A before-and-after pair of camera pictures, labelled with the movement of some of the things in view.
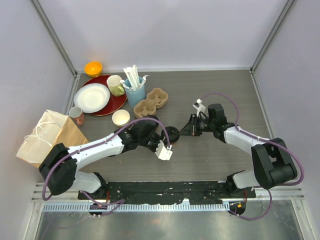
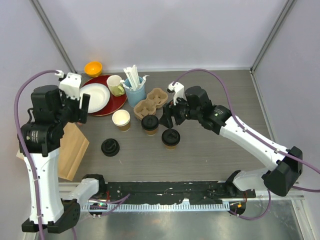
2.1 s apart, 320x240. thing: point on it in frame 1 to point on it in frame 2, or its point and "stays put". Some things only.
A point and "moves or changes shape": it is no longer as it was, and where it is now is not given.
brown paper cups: x=120 y=117 stays put
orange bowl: x=93 y=69 stays put
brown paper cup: x=175 y=143 moves or changes shape
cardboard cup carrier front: x=144 y=107 stays put
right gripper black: x=189 y=129 to x=174 y=110
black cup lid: x=173 y=133 stays put
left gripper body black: x=151 y=141 to x=70 y=111
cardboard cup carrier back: x=158 y=97 stays put
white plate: x=92 y=98 stays put
